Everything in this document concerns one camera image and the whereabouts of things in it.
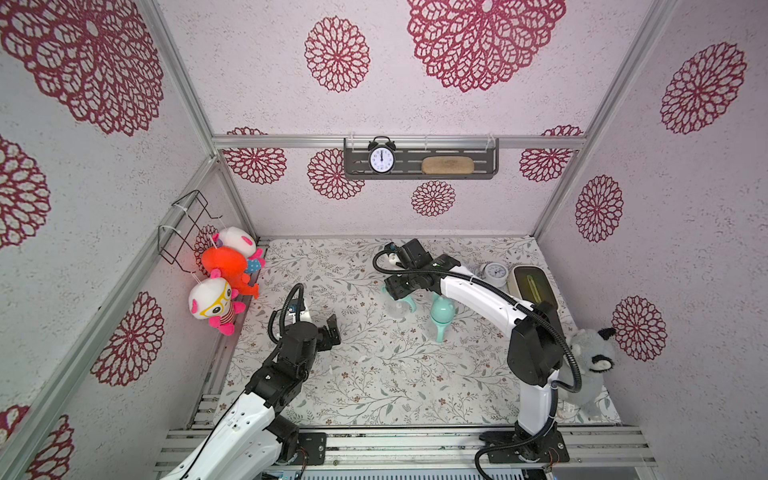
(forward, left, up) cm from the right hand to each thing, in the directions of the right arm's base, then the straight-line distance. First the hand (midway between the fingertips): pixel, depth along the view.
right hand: (395, 278), depth 89 cm
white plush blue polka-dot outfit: (+11, +49, +5) cm, 51 cm away
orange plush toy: (0, +48, +5) cm, 49 cm away
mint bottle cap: (-9, -12, +2) cm, 16 cm away
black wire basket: (-2, +56, +18) cm, 59 cm away
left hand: (-15, +20, 0) cm, 25 cm away
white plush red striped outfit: (-12, +48, +5) cm, 50 cm away
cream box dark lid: (+7, -46, -11) cm, 48 cm away
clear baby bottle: (-2, -1, -16) cm, 16 cm away
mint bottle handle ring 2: (-13, -13, -1) cm, 18 cm away
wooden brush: (+27, -15, +21) cm, 37 cm away
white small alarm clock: (+12, -35, -14) cm, 40 cm away
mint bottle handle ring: (-5, -4, -5) cm, 8 cm away
